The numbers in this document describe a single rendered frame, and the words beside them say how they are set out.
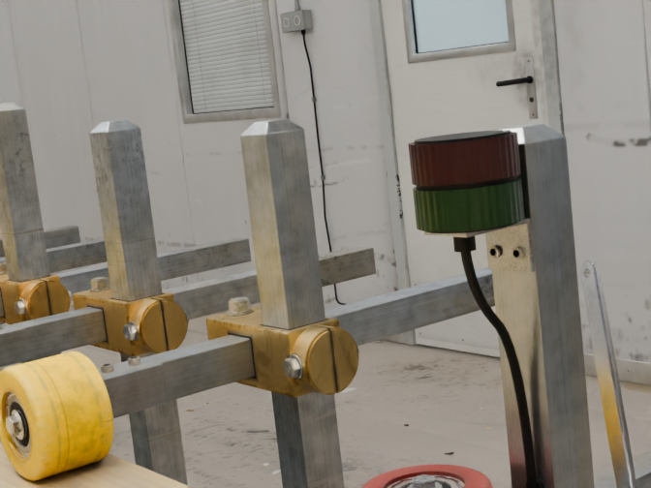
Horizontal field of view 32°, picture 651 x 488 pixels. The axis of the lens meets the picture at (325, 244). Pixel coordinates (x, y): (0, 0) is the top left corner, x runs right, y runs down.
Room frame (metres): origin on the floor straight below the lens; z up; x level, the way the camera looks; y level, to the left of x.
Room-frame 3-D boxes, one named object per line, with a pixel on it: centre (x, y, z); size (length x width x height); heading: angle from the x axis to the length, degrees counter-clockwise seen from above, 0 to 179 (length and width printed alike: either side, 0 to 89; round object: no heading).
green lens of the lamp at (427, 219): (0.63, -0.08, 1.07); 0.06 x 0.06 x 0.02
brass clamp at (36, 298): (1.28, 0.34, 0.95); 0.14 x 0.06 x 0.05; 37
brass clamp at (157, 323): (1.08, 0.19, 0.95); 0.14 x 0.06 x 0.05; 37
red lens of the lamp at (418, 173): (0.63, -0.08, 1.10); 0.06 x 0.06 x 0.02
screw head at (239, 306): (0.92, 0.08, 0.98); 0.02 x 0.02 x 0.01
